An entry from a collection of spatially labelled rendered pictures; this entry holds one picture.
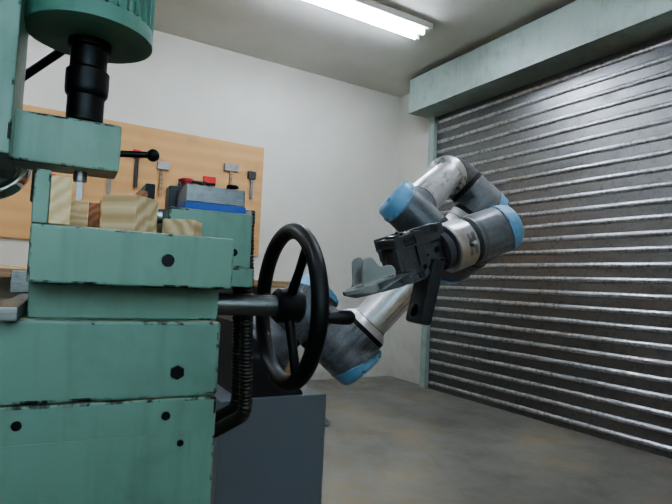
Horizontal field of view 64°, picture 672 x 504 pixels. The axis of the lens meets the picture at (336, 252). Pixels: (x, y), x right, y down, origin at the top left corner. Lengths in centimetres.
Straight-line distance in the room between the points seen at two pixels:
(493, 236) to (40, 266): 71
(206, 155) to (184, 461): 380
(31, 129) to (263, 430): 92
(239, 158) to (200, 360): 385
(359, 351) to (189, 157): 306
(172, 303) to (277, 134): 405
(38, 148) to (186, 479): 48
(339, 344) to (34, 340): 101
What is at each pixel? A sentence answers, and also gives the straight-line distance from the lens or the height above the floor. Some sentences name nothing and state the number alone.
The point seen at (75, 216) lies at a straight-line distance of 73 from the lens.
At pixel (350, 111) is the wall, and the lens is 510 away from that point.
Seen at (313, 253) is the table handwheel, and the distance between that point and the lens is 83.
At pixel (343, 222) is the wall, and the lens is 487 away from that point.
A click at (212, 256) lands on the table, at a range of 63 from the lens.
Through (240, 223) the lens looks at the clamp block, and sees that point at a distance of 88.
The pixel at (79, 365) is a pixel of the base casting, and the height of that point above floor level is 75.
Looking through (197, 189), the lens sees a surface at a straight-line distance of 89.
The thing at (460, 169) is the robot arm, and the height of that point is 119.
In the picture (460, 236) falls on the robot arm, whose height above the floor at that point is 94.
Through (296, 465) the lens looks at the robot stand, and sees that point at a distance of 152.
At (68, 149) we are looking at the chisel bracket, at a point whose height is 102.
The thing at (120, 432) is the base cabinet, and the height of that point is 67.
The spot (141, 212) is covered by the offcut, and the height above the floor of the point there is 92.
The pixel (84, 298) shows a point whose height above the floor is 82.
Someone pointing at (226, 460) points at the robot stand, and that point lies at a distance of 143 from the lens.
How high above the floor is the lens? 85
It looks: 3 degrees up
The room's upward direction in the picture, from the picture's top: 3 degrees clockwise
